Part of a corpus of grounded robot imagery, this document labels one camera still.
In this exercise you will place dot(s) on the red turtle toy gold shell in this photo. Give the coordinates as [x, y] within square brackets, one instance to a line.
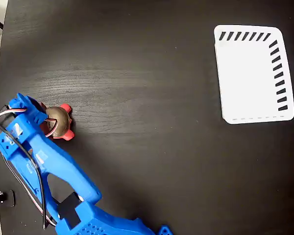
[61, 120]

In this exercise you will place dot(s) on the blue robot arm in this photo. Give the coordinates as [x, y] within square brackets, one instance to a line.
[54, 164]

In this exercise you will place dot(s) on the white plastic tray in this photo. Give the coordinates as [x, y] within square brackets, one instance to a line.
[245, 78]

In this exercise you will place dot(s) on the black table clamp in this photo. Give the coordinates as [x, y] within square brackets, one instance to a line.
[9, 197]

